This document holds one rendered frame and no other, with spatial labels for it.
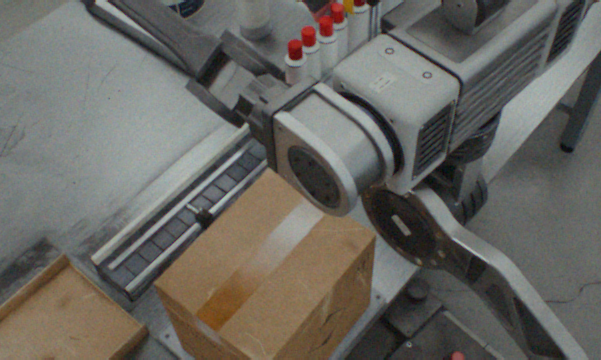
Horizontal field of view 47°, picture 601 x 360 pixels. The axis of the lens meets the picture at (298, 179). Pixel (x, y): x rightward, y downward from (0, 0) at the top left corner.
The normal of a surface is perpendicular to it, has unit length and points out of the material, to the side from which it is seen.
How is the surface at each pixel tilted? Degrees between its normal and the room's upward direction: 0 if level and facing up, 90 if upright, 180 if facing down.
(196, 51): 34
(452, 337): 0
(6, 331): 0
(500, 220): 0
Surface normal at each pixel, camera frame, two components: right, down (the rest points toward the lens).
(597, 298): -0.04, -0.60
